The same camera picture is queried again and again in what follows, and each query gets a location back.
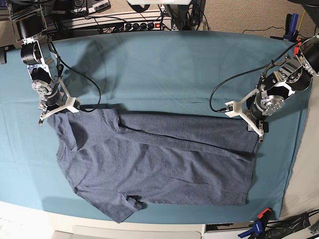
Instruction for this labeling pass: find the white overhead camera mount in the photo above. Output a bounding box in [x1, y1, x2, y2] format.
[127, 0, 191, 5]

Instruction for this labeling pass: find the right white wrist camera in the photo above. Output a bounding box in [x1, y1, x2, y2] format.
[65, 97, 81, 113]

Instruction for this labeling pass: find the orange blue clamp bottom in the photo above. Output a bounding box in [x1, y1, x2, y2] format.
[238, 208, 272, 239]

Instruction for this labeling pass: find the white power strip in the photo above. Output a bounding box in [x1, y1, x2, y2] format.
[104, 18, 172, 33]

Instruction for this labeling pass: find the black clamp left edge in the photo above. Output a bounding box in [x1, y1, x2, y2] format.
[0, 44, 15, 65]

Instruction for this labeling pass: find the blue-grey heathered T-shirt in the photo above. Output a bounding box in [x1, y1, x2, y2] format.
[47, 109, 258, 223]

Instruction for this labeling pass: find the yellow cable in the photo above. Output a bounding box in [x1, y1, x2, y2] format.
[298, 0, 313, 29]

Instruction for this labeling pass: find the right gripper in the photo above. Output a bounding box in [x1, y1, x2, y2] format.
[38, 81, 72, 126]

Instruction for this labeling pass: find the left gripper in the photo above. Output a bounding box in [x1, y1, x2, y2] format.
[239, 89, 268, 143]

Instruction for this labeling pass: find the camera black cable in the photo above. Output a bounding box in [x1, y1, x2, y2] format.
[46, 34, 102, 112]
[209, 41, 304, 114]

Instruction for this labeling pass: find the black plastic bag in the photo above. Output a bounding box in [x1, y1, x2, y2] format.
[265, 212, 310, 239]

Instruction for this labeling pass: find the orange black clamp top right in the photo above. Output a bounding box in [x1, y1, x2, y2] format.
[294, 38, 309, 56]

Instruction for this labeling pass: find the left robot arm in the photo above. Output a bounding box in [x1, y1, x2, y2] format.
[241, 35, 319, 142]

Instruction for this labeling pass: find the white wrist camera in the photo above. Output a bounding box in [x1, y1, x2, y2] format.
[225, 101, 242, 118]
[65, 97, 81, 113]

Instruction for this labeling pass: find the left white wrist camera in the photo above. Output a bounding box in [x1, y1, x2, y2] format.
[225, 101, 242, 118]

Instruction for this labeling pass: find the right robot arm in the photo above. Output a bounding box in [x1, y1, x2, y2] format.
[6, 0, 80, 125]

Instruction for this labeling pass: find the teal table cloth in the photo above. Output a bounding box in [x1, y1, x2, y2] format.
[0, 31, 311, 224]

